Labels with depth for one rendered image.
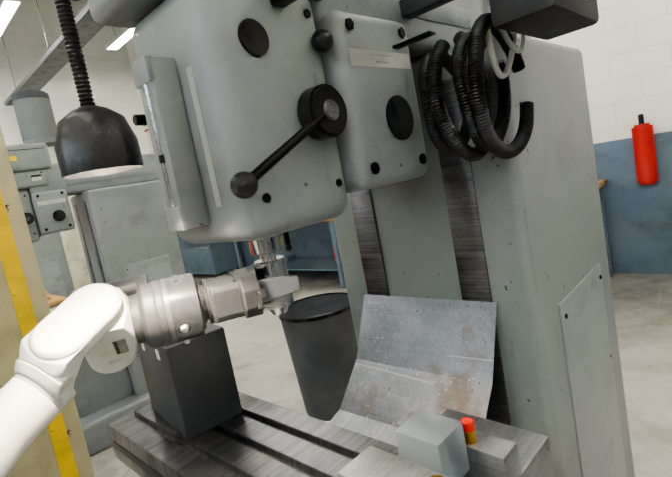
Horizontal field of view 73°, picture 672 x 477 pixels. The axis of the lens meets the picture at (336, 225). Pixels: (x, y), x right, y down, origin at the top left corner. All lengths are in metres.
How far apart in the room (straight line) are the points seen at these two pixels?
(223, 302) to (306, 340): 1.98
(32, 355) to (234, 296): 0.23
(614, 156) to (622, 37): 0.98
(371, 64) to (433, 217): 0.34
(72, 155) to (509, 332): 0.75
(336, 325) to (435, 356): 1.66
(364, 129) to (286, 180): 0.16
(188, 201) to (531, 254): 0.58
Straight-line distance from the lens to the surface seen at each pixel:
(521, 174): 0.84
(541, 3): 0.64
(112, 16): 0.72
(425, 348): 0.96
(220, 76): 0.56
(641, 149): 4.52
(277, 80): 0.60
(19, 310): 2.30
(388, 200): 0.97
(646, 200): 4.70
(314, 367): 2.66
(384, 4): 0.81
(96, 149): 0.46
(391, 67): 0.75
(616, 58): 4.70
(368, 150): 0.67
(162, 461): 0.97
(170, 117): 0.60
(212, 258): 7.95
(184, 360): 0.95
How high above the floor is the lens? 1.37
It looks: 6 degrees down
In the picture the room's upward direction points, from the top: 11 degrees counter-clockwise
